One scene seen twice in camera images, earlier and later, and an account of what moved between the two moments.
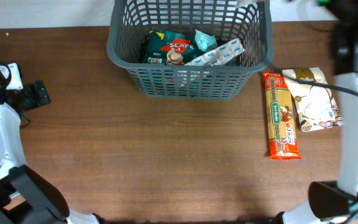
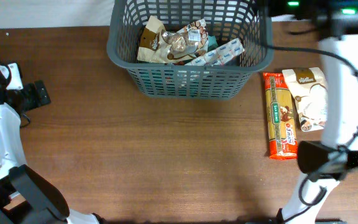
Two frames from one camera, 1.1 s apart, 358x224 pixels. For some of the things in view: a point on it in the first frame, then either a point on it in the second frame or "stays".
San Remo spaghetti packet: (282, 141) stays
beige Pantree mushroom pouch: (242, 3) → (159, 44)
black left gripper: (34, 95) stays
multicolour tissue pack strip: (215, 56) stays
